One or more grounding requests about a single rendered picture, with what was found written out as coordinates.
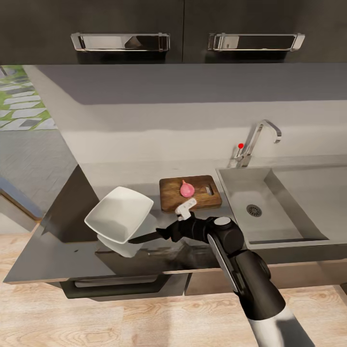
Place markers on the vidalia onion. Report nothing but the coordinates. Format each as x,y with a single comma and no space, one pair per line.
187,190

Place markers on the fixed window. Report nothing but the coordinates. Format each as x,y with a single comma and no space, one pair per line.
35,160

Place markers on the cabinet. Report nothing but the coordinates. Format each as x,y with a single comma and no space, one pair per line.
114,32

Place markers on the bowl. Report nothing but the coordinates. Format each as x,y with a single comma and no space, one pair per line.
119,214

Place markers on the parer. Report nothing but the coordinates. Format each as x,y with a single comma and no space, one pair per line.
145,237

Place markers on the cutting board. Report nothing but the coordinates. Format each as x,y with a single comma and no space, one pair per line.
171,198

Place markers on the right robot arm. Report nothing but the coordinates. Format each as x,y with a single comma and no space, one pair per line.
272,321

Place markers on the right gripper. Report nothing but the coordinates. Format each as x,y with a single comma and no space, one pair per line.
179,229

